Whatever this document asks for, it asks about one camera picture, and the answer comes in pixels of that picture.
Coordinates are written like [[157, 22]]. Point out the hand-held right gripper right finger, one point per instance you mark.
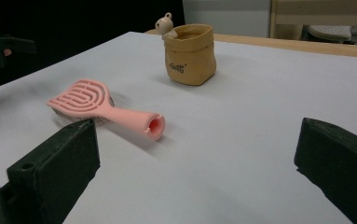
[[337, 165]]

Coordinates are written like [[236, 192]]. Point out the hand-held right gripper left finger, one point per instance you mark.
[[55, 174]]

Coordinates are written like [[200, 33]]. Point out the pink hairbrush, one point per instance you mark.
[[129, 116]]

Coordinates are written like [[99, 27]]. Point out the dark curtain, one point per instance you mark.
[[73, 25]]

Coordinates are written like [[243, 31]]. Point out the white work mat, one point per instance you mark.
[[229, 124]]

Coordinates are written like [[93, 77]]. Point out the wooden table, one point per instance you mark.
[[291, 45]]

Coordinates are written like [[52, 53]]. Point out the grey perforated stool seat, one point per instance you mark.
[[330, 32]]

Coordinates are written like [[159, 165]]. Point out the wooden desk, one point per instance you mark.
[[322, 15]]

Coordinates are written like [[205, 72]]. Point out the small beige bear figurine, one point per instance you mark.
[[164, 25]]

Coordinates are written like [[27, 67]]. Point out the white cabinet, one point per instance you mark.
[[226, 17]]

